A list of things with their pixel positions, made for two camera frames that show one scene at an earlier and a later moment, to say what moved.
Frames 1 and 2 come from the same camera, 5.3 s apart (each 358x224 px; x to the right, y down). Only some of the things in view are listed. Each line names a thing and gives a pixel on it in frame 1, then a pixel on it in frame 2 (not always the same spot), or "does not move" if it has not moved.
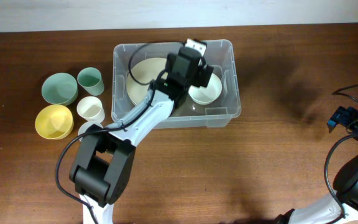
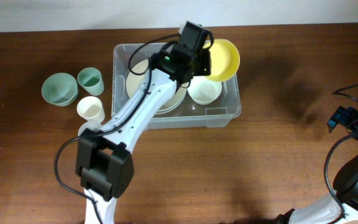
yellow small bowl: x=55 y=121 → x=225 y=60
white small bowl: x=202 y=95 does not move
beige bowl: x=143 y=71 does not move
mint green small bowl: x=59 y=88 does not move
